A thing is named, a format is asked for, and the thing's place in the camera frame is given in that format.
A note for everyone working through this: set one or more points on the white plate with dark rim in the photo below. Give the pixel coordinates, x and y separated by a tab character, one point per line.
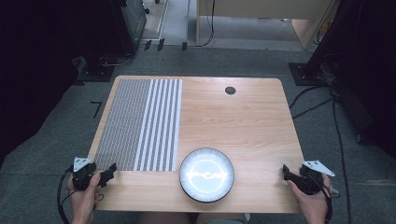
206	174

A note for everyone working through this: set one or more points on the person's left hand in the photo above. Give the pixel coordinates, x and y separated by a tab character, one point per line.
83	199

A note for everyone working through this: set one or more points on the person's right hand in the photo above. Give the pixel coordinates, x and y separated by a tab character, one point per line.
311	203

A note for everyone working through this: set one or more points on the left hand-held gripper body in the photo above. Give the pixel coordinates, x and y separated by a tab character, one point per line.
83	174

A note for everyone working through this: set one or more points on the dark green cabinet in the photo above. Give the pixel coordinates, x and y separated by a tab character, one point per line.
134	18

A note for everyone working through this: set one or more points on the light wooden desk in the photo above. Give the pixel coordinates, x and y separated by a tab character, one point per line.
264	7

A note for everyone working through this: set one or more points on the black stand with square base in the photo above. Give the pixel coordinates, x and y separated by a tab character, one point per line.
308	74

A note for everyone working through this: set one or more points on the grey striped woven placemat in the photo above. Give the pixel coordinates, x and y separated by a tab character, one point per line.
124	124

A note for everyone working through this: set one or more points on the dark curtain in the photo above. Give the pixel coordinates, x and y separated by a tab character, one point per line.
31	77
373	77

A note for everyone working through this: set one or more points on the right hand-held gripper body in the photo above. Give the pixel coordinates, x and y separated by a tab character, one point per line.
311	177

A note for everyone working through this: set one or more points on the black floor tape strip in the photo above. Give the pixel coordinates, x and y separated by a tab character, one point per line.
148	44
184	46
160	44

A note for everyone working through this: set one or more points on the black stand base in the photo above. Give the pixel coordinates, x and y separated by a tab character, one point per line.
96	73

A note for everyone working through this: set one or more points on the round dark table grommet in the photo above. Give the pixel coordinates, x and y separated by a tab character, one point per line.
230	90

